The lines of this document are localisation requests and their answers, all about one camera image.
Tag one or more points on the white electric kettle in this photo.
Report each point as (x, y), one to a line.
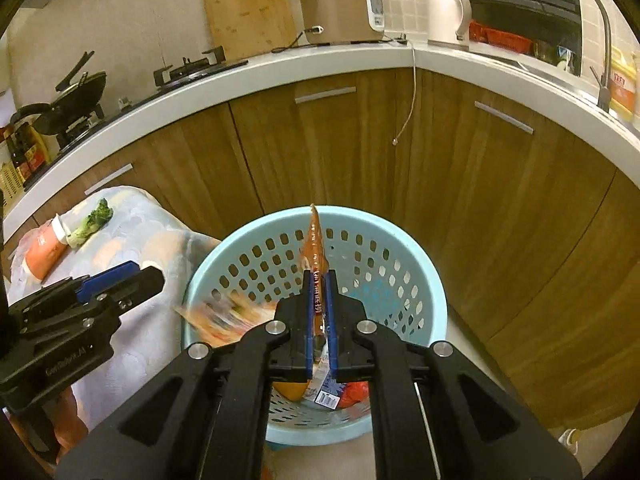
(447, 17)

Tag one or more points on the light blue plastic basket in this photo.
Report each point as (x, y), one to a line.
(380, 240)

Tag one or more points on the red plastic bag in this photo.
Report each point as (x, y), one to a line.
(356, 394)

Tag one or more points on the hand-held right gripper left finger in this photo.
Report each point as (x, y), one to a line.
(250, 360)

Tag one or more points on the white orange snack wrapper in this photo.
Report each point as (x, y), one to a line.
(220, 320)

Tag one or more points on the blue white milk carton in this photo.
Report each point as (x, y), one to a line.
(325, 395)

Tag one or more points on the steel sink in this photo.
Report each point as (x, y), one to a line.
(540, 75)

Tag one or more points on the person's left forearm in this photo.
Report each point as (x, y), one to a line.
(72, 425)

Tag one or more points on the steel kitchen faucet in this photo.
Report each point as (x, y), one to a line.
(606, 60)

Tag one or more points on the black wok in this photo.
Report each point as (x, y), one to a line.
(60, 110)

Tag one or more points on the glass jar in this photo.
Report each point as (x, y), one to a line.
(552, 55)

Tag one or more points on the red plastic tray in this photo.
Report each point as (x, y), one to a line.
(500, 37)

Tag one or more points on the black gas stove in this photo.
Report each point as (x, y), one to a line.
(190, 72)

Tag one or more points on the orange snack packet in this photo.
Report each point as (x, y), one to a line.
(314, 250)

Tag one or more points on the bok choy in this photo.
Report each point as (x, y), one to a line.
(92, 220)

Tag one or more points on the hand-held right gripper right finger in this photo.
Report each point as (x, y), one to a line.
(395, 360)

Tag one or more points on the black frying pan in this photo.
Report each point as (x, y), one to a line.
(75, 72)

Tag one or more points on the wooden cutting board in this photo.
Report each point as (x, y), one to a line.
(250, 10)

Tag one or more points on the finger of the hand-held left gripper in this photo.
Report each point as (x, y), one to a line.
(140, 287)
(110, 280)

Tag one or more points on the yellow detergent bottle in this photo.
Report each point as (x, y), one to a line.
(622, 85)

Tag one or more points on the dark sauce bottle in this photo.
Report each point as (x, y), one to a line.
(35, 152)
(17, 155)

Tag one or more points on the brown rice cooker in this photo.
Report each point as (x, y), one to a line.
(335, 15)

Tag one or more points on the orange white packet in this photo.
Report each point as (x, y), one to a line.
(42, 255)

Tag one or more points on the yellow plastic basket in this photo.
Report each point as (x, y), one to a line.
(10, 180)

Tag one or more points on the fan patterned tablecloth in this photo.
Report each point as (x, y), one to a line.
(150, 240)

